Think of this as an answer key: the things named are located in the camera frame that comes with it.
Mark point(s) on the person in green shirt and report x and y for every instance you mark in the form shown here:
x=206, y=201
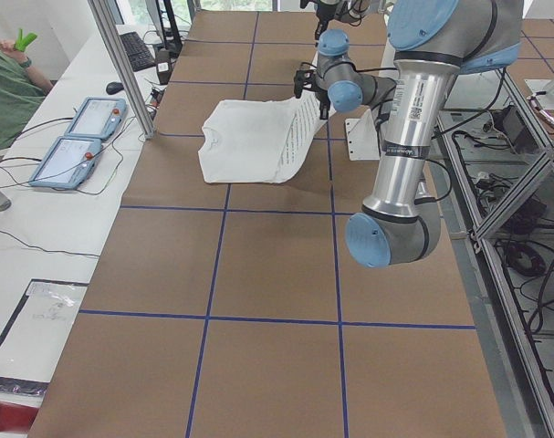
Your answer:
x=23, y=88

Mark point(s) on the upper blue teach pendant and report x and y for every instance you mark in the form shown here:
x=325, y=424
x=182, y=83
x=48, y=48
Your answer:
x=97, y=118

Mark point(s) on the black keyboard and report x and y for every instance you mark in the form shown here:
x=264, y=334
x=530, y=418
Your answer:
x=137, y=51

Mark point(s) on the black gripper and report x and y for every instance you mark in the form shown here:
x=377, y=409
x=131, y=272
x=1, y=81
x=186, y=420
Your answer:
x=322, y=21
x=322, y=99

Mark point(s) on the black computer mouse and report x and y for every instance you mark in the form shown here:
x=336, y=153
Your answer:
x=114, y=87

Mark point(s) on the green plastic clamp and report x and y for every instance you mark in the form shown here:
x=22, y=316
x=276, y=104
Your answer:
x=24, y=40

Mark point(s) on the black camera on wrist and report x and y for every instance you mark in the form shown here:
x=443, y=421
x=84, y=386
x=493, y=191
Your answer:
x=304, y=80

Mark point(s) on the white long-sleeve printed shirt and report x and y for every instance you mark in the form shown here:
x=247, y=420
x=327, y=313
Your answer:
x=258, y=141

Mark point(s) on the blue teach pendant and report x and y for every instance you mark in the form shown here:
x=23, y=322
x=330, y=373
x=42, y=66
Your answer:
x=68, y=163
x=97, y=118

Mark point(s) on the aluminium frame post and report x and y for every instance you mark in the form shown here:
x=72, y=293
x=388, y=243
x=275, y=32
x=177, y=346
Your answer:
x=111, y=38

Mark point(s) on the lower blue teach pendant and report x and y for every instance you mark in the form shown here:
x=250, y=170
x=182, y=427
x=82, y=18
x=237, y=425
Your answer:
x=68, y=163

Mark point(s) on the plastic document sleeve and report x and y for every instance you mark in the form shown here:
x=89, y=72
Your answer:
x=35, y=334

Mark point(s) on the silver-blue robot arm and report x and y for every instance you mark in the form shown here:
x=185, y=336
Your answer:
x=434, y=42
x=349, y=12

